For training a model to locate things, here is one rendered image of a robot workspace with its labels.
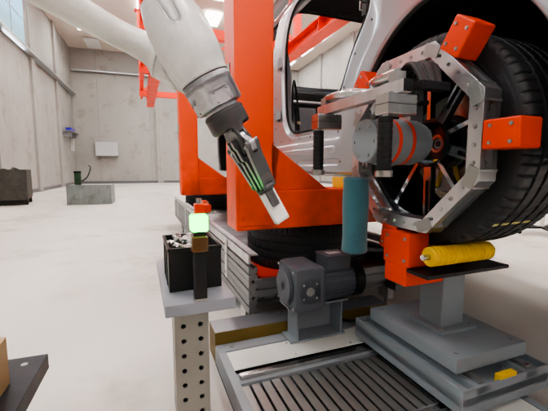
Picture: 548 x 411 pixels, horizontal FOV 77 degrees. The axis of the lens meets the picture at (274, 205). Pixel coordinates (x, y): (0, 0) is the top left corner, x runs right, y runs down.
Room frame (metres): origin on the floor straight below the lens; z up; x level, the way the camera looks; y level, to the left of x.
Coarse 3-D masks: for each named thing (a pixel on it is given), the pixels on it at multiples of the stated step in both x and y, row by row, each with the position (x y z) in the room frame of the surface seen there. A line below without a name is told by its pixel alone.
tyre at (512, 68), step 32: (480, 64) 0.94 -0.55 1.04; (512, 64) 0.87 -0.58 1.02; (544, 64) 0.91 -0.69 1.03; (512, 96) 0.86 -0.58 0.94; (544, 96) 0.85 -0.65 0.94; (544, 128) 0.84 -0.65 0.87; (512, 160) 0.85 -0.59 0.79; (544, 160) 0.84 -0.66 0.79; (512, 192) 0.85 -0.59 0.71; (544, 192) 0.89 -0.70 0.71; (480, 224) 0.92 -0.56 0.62; (512, 224) 0.95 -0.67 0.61
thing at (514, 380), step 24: (360, 336) 1.29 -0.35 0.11; (384, 336) 1.22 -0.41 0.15; (408, 360) 1.05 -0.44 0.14; (432, 360) 1.03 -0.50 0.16; (504, 360) 1.02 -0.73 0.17; (528, 360) 1.04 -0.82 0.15; (432, 384) 0.96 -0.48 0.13; (456, 384) 0.93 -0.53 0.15; (480, 384) 0.90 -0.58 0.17; (504, 384) 0.92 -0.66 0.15; (528, 384) 0.96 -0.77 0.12; (456, 408) 0.88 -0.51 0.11; (480, 408) 0.89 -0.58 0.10
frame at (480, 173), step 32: (384, 64) 1.18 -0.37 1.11; (448, 64) 0.95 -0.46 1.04; (480, 96) 0.84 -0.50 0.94; (480, 128) 0.84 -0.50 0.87; (352, 160) 1.34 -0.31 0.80; (480, 160) 0.84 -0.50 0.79; (448, 192) 0.92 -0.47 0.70; (480, 192) 0.89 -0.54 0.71; (416, 224) 1.02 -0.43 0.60; (448, 224) 0.98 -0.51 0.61
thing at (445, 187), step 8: (448, 96) 1.18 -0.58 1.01; (464, 96) 1.12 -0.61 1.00; (440, 104) 1.20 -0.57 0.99; (464, 104) 1.12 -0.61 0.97; (456, 112) 1.14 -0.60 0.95; (464, 112) 1.12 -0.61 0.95; (456, 120) 1.14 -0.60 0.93; (464, 120) 1.11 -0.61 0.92; (464, 136) 1.09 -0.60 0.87; (464, 144) 1.08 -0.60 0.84; (464, 152) 1.09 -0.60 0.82; (456, 160) 1.10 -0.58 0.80; (464, 168) 1.10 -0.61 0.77; (440, 184) 1.19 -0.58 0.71; (448, 184) 1.16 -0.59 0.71
